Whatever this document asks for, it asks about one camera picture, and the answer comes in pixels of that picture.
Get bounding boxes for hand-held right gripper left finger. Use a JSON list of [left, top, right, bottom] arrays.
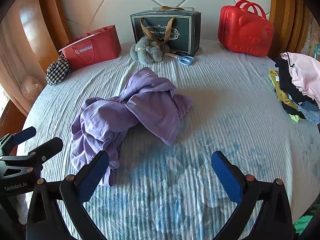
[[26, 151, 110, 240]]

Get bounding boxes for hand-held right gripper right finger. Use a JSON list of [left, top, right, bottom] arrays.
[[211, 151, 293, 240]]

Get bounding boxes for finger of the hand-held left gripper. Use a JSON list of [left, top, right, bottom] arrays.
[[0, 137, 64, 180], [0, 127, 37, 157]]

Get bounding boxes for purple garment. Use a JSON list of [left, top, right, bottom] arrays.
[[70, 67, 193, 187]]

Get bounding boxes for low wooden cabinet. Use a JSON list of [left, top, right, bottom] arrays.
[[0, 97, 28, 137]]

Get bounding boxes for clear plastic bag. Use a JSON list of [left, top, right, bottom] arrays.
[[20, 76, 43, 100]]

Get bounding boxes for black white checkered cloth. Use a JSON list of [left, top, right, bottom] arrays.
[[46, 54, 73, 86]]

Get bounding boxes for striped light blue bed sheet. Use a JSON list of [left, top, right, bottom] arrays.
[[16, 39, 320, 240]]

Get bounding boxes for beige curtain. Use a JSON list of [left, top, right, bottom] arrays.
[[0, 17, 50, 117]]

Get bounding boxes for green cloth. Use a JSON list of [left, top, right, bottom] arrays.
[[293, 215, 313, 235]]

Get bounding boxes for yellow garment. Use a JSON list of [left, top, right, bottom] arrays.
[[269, 69, 298, 111]]

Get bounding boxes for blue denim garment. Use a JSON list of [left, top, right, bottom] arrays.
[[296, 101, 320, 125]]

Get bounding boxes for black garment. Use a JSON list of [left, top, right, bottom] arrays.
[[274, 57, 316, 105]]

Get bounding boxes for red paper bag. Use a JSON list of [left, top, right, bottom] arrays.
[[59, 24, 122, 71]]

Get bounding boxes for pink garment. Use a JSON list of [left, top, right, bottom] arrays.
[[280, 52, 320, 107]]

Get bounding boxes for grey plush toy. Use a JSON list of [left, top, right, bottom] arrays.
[[129, 36, 171, 63]]

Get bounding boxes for red bear suitcase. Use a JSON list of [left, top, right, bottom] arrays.
[[217, 0, 275, 58]]

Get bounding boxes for dark green gift bag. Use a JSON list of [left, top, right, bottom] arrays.
[[130, 6, 202, 57]]

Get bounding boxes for blue handled scissors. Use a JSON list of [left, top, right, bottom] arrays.
[[164, 52, 195, 66]]

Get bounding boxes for padded headboard with wooden frame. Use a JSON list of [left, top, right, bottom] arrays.
[[21, 0, 313, 73]]

